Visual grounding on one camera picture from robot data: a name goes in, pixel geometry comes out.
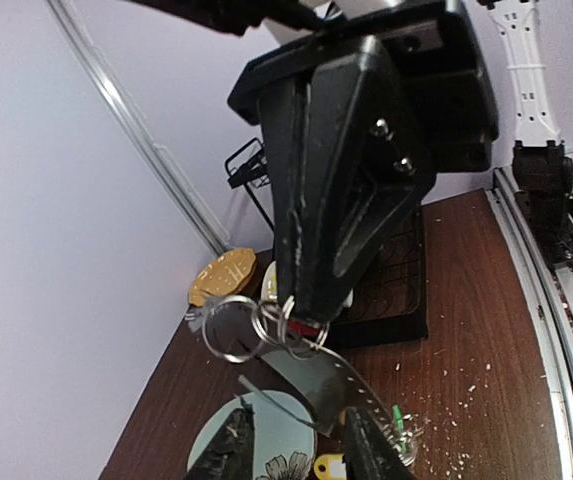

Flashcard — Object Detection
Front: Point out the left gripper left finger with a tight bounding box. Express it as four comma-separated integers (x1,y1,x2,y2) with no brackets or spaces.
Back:
185,405,255,480

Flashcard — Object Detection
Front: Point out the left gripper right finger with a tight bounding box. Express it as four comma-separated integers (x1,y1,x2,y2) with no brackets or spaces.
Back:
342,407,414,480

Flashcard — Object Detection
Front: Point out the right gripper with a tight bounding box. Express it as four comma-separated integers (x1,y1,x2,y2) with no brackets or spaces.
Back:
228,1,498,323

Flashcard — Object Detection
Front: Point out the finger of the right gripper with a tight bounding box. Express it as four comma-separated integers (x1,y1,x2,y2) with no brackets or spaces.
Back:
258,79,311,305

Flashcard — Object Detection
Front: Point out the yellow key tag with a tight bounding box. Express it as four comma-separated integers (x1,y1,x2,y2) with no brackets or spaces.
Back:
313,453,347,480

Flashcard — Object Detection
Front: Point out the grey leather key holder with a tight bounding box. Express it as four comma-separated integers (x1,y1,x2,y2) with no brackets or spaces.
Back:
185,295,401,440

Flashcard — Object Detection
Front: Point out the green key tag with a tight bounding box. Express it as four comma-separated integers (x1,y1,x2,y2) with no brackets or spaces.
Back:
391,404,405,435

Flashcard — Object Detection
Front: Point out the red key tag with key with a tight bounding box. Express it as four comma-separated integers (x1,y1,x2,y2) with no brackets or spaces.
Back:
288,319,320,338

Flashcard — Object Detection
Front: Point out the light blue flower plate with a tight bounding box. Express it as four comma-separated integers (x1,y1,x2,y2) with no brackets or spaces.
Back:
187,393,317,479

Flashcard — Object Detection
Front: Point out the orange dotted plate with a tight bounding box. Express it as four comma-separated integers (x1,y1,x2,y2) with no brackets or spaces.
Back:
188,248,257,307

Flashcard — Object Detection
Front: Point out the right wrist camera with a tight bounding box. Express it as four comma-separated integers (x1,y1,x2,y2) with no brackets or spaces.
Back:
133,0,344,37

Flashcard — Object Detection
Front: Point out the black wire dish rack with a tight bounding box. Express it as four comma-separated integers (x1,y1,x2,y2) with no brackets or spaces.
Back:
223,137,428,350

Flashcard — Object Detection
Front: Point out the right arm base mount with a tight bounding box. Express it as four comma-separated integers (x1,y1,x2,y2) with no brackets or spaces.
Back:
512,140,573,270

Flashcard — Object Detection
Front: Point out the right aluminium post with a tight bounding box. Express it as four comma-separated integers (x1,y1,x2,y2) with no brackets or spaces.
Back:
46,1,230,256

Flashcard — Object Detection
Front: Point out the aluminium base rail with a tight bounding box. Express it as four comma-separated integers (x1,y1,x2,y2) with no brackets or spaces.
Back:
486,168,573,479

